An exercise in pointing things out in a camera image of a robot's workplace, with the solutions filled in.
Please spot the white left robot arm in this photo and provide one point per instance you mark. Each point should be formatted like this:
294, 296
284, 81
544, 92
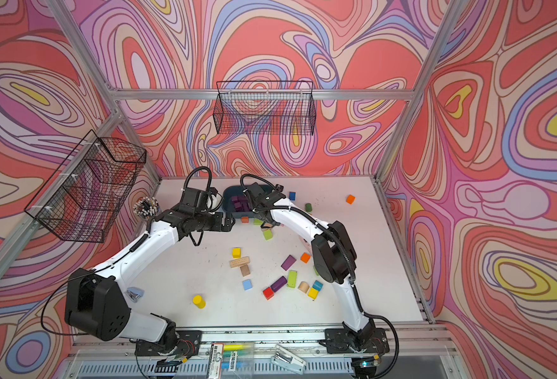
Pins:
97, 300

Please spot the purple long brick front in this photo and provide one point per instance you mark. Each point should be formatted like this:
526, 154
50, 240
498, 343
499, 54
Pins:
279, 284

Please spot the natural wood long block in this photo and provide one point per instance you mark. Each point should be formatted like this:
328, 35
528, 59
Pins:
235, 263

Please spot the teal plastic storage bin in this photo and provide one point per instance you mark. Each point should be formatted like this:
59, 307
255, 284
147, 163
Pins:
227, 206

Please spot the yellow cube left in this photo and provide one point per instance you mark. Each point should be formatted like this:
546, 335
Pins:
236, 253

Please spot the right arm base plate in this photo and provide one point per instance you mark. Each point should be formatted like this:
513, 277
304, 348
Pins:
343, 341

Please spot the black wire basket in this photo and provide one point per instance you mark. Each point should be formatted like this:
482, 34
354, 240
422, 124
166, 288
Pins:
257, 107
83, 202

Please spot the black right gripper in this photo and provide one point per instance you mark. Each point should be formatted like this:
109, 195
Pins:
275, 223

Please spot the orange small block centre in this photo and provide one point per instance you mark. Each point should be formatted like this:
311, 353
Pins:
305, 257

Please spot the clear plastic stapler front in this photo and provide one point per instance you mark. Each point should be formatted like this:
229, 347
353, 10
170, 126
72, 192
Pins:
288, 361

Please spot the orange wooden cube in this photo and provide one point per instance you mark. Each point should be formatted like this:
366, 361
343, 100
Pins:
350, 199

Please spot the red wooden cube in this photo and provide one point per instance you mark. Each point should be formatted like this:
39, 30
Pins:
268, 293

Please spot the green small cube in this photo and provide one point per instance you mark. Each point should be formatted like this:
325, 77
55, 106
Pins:
268, 235

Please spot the purple half-round brick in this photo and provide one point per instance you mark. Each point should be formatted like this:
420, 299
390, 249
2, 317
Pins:
241, 199

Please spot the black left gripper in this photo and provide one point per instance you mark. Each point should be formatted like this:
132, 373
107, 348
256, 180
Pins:
218, 222

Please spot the marker box front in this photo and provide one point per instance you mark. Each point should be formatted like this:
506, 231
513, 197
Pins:
231, 361

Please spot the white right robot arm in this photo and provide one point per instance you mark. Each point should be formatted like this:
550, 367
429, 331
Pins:
333, 256

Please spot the natural wood cylinder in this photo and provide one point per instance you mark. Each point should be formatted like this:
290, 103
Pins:
303, 287

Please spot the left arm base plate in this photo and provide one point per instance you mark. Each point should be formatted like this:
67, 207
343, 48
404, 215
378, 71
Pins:
184, 343

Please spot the pen holder cup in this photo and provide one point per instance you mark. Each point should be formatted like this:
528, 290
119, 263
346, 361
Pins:
146, 208

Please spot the yellow small cube front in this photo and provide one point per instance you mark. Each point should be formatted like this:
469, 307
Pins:
313, 293

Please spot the yellow wooden cylinder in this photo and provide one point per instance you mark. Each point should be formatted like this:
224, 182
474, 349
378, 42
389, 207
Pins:
199, 301

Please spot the black wire basket left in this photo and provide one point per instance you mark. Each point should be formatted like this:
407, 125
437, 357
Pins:
83, 202

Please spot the teal small cube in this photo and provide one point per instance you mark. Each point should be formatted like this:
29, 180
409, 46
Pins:
317, 285

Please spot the natural wood small block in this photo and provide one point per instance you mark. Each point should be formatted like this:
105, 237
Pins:
245, 270

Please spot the black wire basket back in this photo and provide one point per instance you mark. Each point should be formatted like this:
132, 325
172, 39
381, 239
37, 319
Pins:
257, 107

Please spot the light green rectangular block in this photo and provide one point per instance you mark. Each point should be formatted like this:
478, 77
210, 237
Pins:
292, 279

